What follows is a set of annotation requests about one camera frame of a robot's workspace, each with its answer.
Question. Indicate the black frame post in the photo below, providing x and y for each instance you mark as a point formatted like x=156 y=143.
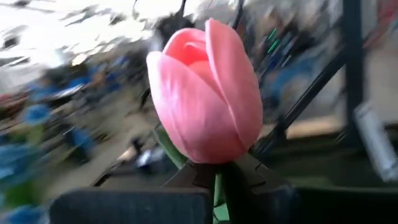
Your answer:
x=354 y=77

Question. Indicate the silver aluminium bar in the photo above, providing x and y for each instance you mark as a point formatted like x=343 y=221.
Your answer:
x=376 y=143

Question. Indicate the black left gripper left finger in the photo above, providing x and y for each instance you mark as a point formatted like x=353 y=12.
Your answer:
x=130 y=207

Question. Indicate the pink tulip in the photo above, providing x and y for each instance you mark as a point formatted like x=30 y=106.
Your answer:
x=202 y=109

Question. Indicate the blue flower bunch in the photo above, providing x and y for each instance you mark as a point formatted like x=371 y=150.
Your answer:
x=21 y=161

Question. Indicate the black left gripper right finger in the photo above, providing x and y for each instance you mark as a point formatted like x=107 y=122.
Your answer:
x=261 y=199

